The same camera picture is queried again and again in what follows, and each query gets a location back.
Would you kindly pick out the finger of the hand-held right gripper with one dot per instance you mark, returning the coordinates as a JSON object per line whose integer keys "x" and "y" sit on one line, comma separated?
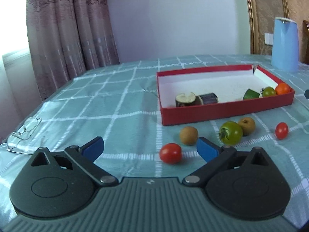
{"x": 307, "y": 94}

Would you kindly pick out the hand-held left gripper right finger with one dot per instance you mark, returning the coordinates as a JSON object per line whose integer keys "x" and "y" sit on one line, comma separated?
{"x": 207, "y": 150}

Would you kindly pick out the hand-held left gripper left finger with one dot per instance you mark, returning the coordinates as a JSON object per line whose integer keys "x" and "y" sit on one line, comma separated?
{"x": 93, "y": 148}

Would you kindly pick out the orange tomato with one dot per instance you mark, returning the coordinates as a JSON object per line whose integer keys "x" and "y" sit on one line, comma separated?
{"x": 282, "y": 89}

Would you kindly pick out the small green tomato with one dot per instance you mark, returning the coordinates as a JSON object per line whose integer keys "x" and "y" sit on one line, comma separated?
{"x": 269, "y": 92}

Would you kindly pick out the red cardboard box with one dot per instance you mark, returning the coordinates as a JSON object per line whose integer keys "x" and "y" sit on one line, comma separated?
{"x": 227, "y": 111}

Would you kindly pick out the green cucumber piece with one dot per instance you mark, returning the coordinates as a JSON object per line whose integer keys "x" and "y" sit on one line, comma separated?
{"x": 251, "y": 94}

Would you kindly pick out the brown longan fruit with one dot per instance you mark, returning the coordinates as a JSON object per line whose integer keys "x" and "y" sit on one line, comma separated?
{"x": 188, "y": 135}
{"x": 247, "y": 125}

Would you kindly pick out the large green tomato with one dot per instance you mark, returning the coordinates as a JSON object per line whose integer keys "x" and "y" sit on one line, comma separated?
{"x": 231, "y": 133}

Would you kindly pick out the teal checked bedsheet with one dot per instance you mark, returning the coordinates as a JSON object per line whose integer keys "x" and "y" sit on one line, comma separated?
{"x": 108, "y": 106}

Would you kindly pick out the small red cherry tomato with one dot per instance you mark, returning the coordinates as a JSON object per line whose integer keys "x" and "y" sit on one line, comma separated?
{"x": 281, "y": 130}

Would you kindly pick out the brown wooden furniture piece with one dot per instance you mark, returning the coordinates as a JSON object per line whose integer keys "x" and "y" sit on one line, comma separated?
{"x": 306, "y": 43}

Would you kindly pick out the light blue kettle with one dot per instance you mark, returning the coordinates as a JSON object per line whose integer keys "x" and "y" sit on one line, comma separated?
{"x": 284, "y": 46}

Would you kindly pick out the gold padded headboard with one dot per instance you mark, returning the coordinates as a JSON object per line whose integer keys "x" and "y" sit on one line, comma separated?
{"x": 265, "y": 9}

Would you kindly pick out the white sheer curtain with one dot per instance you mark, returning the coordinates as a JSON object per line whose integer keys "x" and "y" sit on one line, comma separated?
{"x": 17, "y": 89}

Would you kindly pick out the pink patterned curtain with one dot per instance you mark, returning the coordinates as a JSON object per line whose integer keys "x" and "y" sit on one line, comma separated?
{"x": 70, "y": 29}

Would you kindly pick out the white wall socket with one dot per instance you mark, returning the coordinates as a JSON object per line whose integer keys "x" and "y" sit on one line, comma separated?
{"x": 268, "y": 38}

